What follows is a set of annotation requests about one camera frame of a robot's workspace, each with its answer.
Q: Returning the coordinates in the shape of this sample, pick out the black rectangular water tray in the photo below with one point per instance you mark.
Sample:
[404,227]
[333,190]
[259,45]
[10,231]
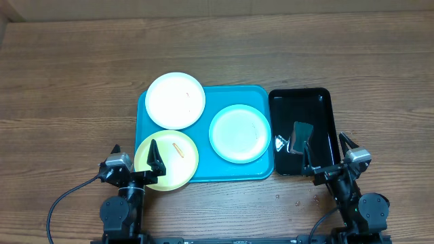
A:
[308,105]

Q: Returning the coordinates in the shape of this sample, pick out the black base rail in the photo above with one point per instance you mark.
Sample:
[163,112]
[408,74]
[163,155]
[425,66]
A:
[300,239]

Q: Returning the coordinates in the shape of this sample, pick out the yellow round plate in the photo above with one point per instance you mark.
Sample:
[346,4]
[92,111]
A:
[179,155]

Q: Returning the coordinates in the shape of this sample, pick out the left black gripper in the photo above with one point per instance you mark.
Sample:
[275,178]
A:
[149,177]

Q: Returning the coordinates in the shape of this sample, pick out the light blue round plate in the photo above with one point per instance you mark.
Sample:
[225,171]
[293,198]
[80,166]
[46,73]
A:
[239,134]

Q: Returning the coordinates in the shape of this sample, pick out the white round plate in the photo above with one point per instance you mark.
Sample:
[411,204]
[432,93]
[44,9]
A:
[175,100]

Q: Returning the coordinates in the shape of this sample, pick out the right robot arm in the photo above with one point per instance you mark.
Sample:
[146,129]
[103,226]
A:
[364,215]

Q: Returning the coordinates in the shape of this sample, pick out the green dish sponge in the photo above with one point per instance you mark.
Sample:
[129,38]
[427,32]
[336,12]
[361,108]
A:
[300,135]

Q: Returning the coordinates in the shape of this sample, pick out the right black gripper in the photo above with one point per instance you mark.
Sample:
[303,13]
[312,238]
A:
[327,173]

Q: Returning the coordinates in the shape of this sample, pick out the teal plastic serving tray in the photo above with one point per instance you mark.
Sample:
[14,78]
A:
[211,167]

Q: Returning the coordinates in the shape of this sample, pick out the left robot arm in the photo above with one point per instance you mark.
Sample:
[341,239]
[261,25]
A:
[122,214]

